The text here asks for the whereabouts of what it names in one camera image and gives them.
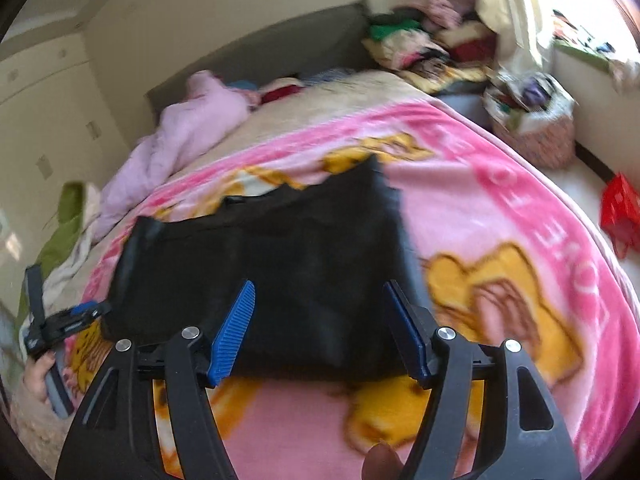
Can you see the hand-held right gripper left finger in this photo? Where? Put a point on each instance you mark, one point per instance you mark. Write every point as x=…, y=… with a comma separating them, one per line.
x=235, y=330

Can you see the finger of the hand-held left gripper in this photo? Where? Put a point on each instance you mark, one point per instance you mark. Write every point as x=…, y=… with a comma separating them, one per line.
x=35, y=295
x=80, y=316

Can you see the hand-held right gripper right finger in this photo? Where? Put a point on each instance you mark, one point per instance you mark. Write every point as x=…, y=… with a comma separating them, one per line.
x=405, y=325

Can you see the black leather jacket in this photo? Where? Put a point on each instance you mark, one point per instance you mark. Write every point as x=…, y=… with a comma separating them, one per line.
x=310, y=260

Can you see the woven basket of clothes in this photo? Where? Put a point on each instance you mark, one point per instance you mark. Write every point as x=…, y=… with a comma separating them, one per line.
x=535, y=130

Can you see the pile of folded clothes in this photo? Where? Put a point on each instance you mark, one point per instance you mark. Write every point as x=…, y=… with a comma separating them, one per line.
x=430, y=45

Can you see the person's left hand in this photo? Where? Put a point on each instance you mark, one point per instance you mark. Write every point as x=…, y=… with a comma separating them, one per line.
x=37, y=377

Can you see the person's right hand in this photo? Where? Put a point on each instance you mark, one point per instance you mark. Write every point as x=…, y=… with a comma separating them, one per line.
x=380, y=462

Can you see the green and white blanket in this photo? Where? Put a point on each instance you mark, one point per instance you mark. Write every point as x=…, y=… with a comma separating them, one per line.
x=65, y=240

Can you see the pink printed blanket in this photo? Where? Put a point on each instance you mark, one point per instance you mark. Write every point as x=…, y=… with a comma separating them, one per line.
x=475, y=200

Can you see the cream wardrobe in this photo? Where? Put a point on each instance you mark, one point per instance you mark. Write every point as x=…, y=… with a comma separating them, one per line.
x=50, y=110

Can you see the light pink quilt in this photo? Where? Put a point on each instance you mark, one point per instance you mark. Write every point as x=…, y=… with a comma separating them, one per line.
x=185, y=125

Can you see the bed with beige sheet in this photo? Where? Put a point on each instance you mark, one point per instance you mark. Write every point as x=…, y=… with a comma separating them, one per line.
x=290, y=120

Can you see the dark red cloth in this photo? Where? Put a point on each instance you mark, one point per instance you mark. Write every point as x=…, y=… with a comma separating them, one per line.
x=280, y=92

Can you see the red plastic bag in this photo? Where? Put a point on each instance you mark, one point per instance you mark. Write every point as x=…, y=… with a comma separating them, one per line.
x=622, y=210

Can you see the blue patterned cloth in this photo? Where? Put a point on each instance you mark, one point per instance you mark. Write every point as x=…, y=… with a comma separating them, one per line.
x=320, y=77

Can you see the dark grey headboard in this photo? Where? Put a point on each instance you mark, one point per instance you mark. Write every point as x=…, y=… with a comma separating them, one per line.
x=275, y=45

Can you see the cream curtain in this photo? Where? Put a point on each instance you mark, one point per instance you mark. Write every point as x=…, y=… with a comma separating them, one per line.
x=515, y=10

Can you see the cluttered windowsill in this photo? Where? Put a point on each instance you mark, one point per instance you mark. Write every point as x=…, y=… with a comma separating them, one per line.
x=585, y=42

